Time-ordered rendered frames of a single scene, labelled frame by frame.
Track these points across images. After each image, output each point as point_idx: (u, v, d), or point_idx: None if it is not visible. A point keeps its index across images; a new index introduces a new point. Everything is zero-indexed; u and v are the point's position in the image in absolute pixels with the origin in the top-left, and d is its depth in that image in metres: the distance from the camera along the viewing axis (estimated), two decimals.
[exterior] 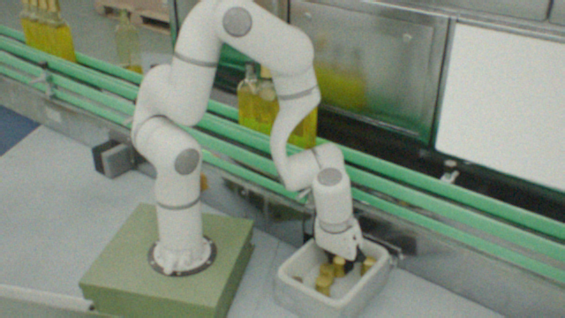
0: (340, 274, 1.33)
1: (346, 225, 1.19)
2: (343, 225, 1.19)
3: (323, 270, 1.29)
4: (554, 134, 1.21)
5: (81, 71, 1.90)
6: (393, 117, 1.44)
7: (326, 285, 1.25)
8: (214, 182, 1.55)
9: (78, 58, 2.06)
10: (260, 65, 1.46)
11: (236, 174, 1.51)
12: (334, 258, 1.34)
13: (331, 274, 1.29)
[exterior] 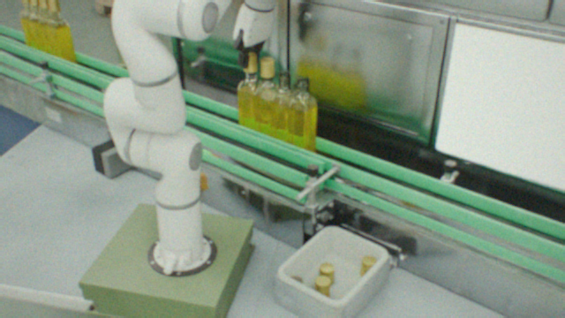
0: (257, 65, 1.50)
1: None
2: None
3: (323, 270, 1.29)
4: (554, 134, 1.21)
5: (81, 71, 1.90)
6: (393, 117, 1.44)
7: (326, 285, 1.25)
8: (214, 182, 1.55)
9: (78, 58, 2.06)
10: (260, 65, 1.46)
11: (236, 174, 1.51)
12: None
13: (331, 274, 1.29)
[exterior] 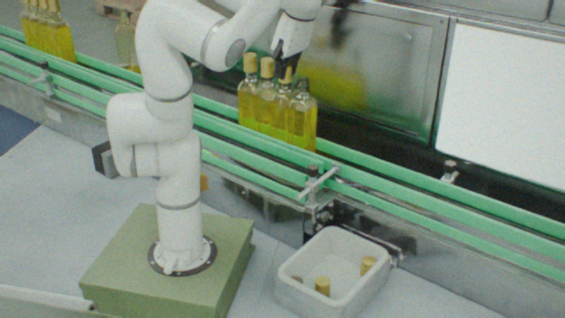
0: (257, 65, 1.50)
1: None
2: None
3: (290, 65, 1.42)
4: (554, 134, 1.21)
5: (81, 71, 1.90)
6: (393, 117, 1.44)
7: (326, 285, 1.25)
8: (214, 182, 1.55)
9: (78, 58, 2.06)
10: (260, 65, 1.46)
11: (236, 174, 1.51)
12: (245, 59, 1.48)
13: (290, 66, 1.44)
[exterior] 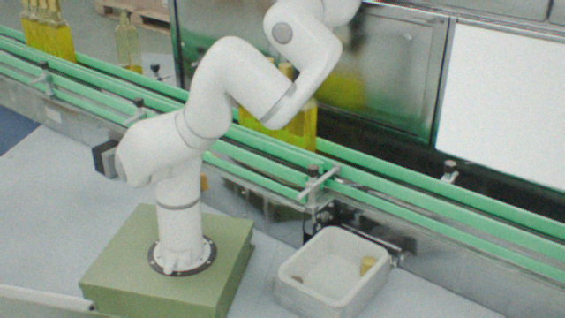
0: None
1: None
2: None
3: (290, 65, 1.42)
4: (554, 134, 1.21)
5: (81, 71, 1.90)
6: (393, 117, 1.44)
7: None
8: (214, 182, 1.55)
9: (78, 58, 2.06)
10: None
11: (236, 174, 1.51)
12: None
13: (290, 66, 1.44)
